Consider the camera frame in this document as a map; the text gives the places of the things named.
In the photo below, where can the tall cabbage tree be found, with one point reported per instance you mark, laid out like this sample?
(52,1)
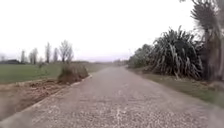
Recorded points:
(211,40)

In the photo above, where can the large flax bush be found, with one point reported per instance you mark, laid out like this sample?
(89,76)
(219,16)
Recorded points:
(176,55)

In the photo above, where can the green grass field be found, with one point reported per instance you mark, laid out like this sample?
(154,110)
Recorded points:
(23,71)

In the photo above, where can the row of bare trees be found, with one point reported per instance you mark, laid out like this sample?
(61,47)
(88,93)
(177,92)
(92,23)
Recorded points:
(50,54)

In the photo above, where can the grey gravel road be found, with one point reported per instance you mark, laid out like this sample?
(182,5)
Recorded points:
(116,100)

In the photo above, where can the dark low building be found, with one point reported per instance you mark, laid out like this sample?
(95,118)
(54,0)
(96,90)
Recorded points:
(10,61)

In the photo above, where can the brown dirt patch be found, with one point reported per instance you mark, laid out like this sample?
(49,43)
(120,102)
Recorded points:
(23,93)

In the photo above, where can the green bush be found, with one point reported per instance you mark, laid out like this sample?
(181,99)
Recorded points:
(140,56)

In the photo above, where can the grass verge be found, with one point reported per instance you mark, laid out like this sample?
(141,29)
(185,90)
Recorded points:
(193,88)

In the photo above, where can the brown dry bush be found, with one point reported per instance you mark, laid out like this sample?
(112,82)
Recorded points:
(71,74)

